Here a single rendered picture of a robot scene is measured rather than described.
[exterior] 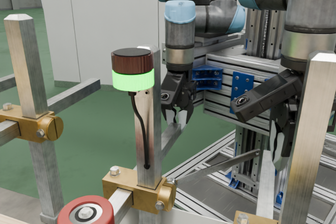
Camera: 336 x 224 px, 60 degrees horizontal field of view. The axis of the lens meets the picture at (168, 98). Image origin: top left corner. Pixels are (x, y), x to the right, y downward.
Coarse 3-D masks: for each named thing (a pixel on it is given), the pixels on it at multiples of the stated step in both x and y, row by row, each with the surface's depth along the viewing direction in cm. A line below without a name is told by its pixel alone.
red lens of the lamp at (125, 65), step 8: (112, 56) 40; (120, 56) 39; (144, 56) 39; (152, 56) 41; (112, 64) 40; (120, 64) 39; (128, 64) 39; (136, 64) 39; (144, 64) 40; (152, 64) 41; (120, 72) 40; (128, 72) 39; (136, 72) 39
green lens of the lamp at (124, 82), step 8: (112, 72) 41; (152, 72) 42; (120, 80) 40; (128, 80) 40; (136, 80) 40; (144, 80) 40; (152, 80) 42; (120, 88) 41; (128, 88) 40; (136, 88) 40; (144, 88) 41
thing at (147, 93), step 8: (128, 48) 43; (136, 48) 43; (144, 48) 43; (128, 56) 39; (136, 56) 39; (144, 72) 40; (136, 96) 47; (144, 96) 46; (136, 112) 45; (144, 128) 48; (144, 136) 48; (144, 144) 49; (144, 152) 50; (144, 160) 50
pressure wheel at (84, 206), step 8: (72, 200) 45; (80, 200) 45; (88, 200) 45; (96, 200) 45; (104, 200) 45; (64, 208) 43; (72, 208) 44; (80, 208) 44; (88, 208) 43; (96, 208) 44; (104, 208) 43; (112, 208) 44; (64, 216) 42; (72, 216) 42; (80, 216) 42; (88, 216) 42; (96, 216) 42; (104, 216) 42; (112, 216) 42
